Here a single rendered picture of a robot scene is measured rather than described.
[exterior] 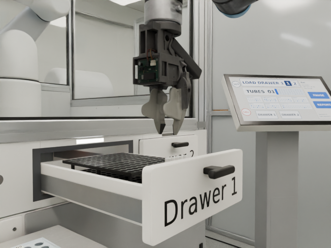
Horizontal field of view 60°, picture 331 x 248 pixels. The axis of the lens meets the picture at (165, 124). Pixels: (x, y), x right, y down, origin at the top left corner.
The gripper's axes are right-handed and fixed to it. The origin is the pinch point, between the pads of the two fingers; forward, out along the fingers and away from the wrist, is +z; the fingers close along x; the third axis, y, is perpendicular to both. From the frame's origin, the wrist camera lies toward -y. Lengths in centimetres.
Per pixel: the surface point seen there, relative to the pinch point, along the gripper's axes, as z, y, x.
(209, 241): 98, -149, -80
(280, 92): -13, -91, -7
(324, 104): -7, -102, 9
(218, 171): 6.4, 5.2, 14.3
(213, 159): 5.3, 0.7, 10.8
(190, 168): 5.9, 8.1, 10.7
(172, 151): 9.4, -27.6, -21.2
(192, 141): 7.0, -39.6, -21.2
